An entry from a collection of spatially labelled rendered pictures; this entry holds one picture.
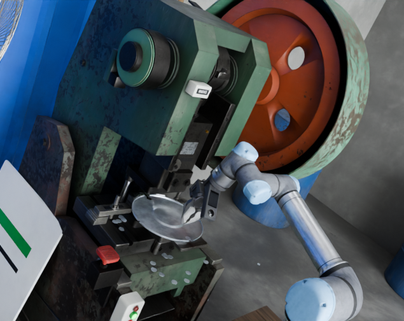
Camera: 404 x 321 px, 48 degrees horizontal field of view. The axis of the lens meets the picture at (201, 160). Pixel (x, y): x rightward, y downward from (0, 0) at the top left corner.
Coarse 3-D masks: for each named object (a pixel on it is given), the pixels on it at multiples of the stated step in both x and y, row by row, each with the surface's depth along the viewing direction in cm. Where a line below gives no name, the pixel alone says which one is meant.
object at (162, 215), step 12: (132, 204) 172; (144, 204) 175; (156, 204) 179; (168, 204) 183; (180, 204) 187; (144, 216) 168; (156, 216) 170; (168, 216) 174; (180, 216) 178; (156, 228) 164; (168, 228) 167; (180, 228) 171; (192, 228) 174; (180, 240) 162; (192, 240) 166
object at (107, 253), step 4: (100, 248) 144; (104, 248) 145; (108, 248) 146; (112, 248) 147; (96, 252) 144; (100, 252) 143; (104, 252) 143; (108, 252) 144; (112, 252) 145; (100, 256) 142; (104, 256) 142; (108, 256) 143; (112, 256) 144; (116, 256) 144; (104, 260) 141; (108, 260) 141; (112, 260) 142; (116, 260) 144; (104, 264) 145
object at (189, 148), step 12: (204, 120) 167; (192, 132) 163; (204, 132) 167; (192, 144) 166; (144, 156) 172; (180, 156) 166; (192, 156) 170; (144, 168) 172; (156, 168) 167; (180, 168) 169; (192, 168) 174; (156, 180) 167; (168, 180) 166; (180, 180) 168
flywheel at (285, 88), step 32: (256, 0) 186; (288, 0) 176; (256, 32) 190; (288, 32) 180; (320, 32) 167; (288, 64) 184; (320, 64) 171; (288, 96) 180; (320, 96) 171; (256, 128) 190; (288, 128) 180; (320, 128) 167; (256, 160) 186; (288, 160) 176
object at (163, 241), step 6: (156, 234) 171; (156, 240) 171; (162, 240) 170; (168, 240) 173; (198, 240) 168; (204, 240) 170; (156, 246) 171; (162, 246) 173; (168, 246) 175; (180, 246) 160; (186, 246) 162; (192, 246) 163; (198, 246) 165; (204, 246) 168; (156, 252) 172; (162, 252) 175
